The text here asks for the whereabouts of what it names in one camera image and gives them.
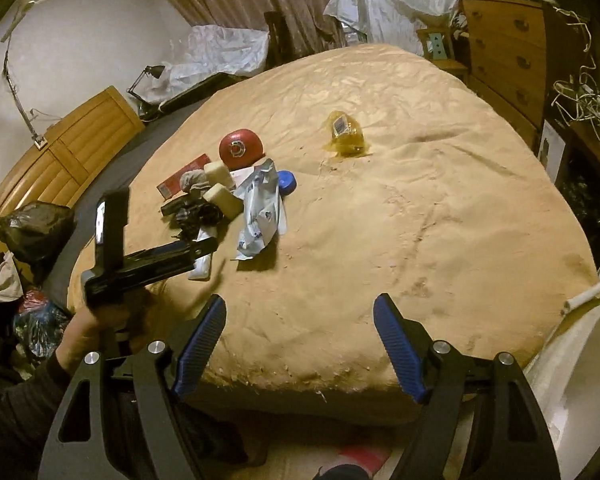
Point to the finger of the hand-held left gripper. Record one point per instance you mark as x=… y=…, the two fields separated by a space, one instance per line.
x=200 y=245
x=192 y=258

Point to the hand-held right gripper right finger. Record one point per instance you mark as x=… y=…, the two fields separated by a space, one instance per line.
x=395 y=340

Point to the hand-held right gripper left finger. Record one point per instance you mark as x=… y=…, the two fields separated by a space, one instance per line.
x=202 y=345

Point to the white tube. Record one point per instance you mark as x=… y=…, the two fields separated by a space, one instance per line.
x=202 y=267

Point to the grey knitted cloth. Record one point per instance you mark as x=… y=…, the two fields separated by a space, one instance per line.
x=194 y=181

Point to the yellow sponge block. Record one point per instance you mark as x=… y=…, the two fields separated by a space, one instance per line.
x=220 y=173
x=222 y=199

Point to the person's left forearm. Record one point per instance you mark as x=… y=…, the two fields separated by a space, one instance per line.
x=15 y=410

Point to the black trash bag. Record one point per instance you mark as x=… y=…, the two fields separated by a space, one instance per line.
x=35 y=235

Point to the person's left hand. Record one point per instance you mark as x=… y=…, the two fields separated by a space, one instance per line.
x=80 y=335

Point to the black crumpled plastic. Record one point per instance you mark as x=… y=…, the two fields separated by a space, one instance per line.
x=195 y=212

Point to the white and blue plastic wrapper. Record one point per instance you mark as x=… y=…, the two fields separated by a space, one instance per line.
x=260 y=210

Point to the red cardboard box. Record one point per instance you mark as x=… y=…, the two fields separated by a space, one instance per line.
x=180 y=177

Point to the colourful plastic bag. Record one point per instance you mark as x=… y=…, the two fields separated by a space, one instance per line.
x=35 y=320

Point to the red round tin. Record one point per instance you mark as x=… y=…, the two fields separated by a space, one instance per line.
x=240 y=147

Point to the orange blanket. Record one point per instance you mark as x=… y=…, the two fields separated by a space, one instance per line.
x=380 y=235

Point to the blue bottle cap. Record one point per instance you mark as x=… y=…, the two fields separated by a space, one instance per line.
x=286 y=181

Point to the grey mattress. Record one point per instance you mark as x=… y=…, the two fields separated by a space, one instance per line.
x=130 y=160

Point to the beige cloth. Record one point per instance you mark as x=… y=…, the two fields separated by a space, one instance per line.
x=2 y=280

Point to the wooden headboard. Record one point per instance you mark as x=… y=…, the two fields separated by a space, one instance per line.
x=70 y=150

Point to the black desk lamp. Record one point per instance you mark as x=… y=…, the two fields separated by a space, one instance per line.
x=145 y=80

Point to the yellow plastic wrapper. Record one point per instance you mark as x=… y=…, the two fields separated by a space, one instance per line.
x=345 y=132

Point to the small plastic dust sheet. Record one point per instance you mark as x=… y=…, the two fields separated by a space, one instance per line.
x=215 y=55

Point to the white rolled paper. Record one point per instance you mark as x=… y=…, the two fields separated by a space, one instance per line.
x=585 y=297

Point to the dark wooden chair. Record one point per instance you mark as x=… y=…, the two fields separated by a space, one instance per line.
x=277 y=35

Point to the ceiling fan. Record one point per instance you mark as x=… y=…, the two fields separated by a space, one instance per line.
x=30 y=7

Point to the small wooden stool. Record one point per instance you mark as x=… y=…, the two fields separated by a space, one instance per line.
x=440 y=45

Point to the wooden dresser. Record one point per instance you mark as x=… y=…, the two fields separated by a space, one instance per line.
x=505 y=55

